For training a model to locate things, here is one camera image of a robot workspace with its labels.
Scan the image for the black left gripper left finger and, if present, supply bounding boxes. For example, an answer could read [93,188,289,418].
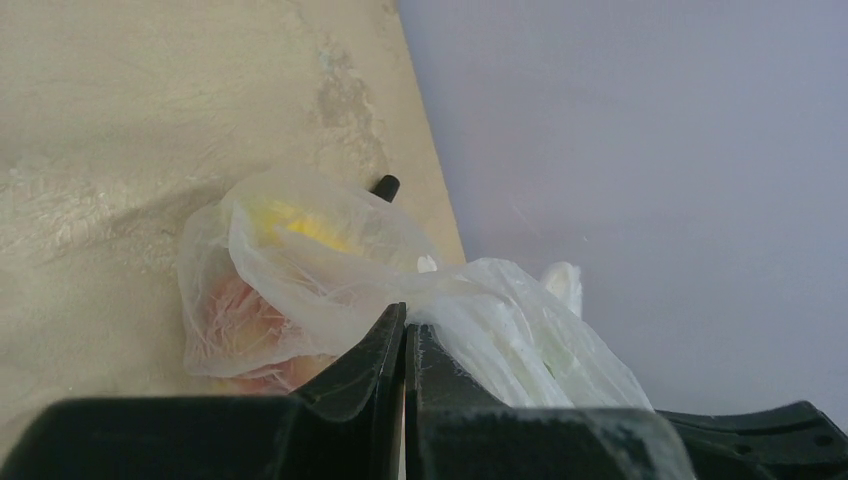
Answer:
[1,304,406,479]

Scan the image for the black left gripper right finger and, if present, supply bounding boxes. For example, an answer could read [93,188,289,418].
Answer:
[405,325,695,479]

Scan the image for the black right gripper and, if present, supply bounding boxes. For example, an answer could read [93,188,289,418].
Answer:
[657,401,847,480]

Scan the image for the translucent printed plastic bag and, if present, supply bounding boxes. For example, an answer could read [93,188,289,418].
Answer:
[177,169,650,409]

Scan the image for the red fake fruits in bag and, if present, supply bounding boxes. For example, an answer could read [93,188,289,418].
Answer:
[203,274,337,395]

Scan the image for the yellow fake fruit in bag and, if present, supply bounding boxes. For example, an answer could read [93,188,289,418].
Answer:
[248,200,352,253]

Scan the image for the black toy hammer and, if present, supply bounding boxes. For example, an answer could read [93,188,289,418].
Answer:
[370,174,401,203]

